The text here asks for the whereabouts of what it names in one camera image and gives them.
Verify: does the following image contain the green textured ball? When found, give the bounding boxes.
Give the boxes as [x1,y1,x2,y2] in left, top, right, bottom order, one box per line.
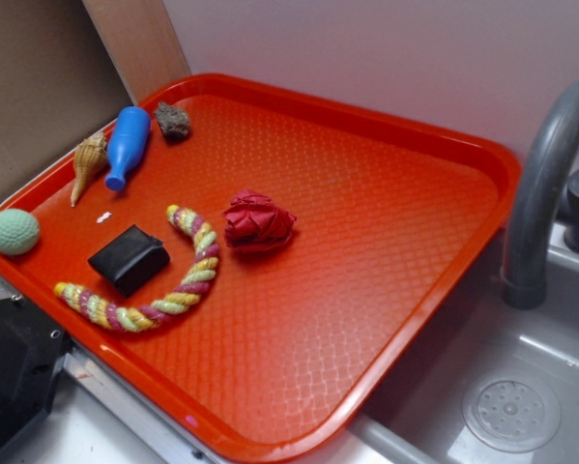
[0,209,40,256]

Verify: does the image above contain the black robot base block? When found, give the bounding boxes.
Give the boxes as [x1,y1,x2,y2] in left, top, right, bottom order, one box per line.
[0,295,70,456]

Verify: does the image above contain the red crumpled paper ball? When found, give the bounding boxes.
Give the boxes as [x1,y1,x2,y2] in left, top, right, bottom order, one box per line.
[222,189,297,253]

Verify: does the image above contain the orange plastic tray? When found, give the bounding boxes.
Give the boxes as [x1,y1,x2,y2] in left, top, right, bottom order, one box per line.
[0,74,520,463]

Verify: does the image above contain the grey brown rock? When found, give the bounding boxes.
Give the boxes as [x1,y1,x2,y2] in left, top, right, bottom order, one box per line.
[154,101,190,140]

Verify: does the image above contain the black folded pouch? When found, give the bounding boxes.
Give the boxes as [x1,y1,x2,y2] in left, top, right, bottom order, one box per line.
[88,225,170,297]

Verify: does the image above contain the small white paper scrap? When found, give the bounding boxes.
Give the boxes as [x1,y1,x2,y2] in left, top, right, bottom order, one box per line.
[96,212,112,223]

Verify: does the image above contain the blue plastic bottle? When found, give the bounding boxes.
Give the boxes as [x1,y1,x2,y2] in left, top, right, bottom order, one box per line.
[104,106,151,191]

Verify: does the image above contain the tan spiral seashell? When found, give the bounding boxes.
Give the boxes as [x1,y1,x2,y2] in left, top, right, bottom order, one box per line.
[71,132,108,207]

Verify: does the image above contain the grey sink basin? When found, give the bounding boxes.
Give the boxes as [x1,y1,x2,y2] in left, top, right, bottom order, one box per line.
[350,239,579,463]

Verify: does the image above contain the brown cardboard panel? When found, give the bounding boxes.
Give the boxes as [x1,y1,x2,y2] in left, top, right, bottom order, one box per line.
[0,1,189,203]

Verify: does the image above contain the round sink drain cover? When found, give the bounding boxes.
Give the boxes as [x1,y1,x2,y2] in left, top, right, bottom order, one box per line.
[462,369,562,453]

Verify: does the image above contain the grey curved faucet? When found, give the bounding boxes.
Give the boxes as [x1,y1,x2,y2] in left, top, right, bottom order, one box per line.
[501,81,579,309]

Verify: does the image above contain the multicolour braided rope toy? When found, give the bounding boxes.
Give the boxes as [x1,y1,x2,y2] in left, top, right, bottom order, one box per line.
[53,205,219,333]

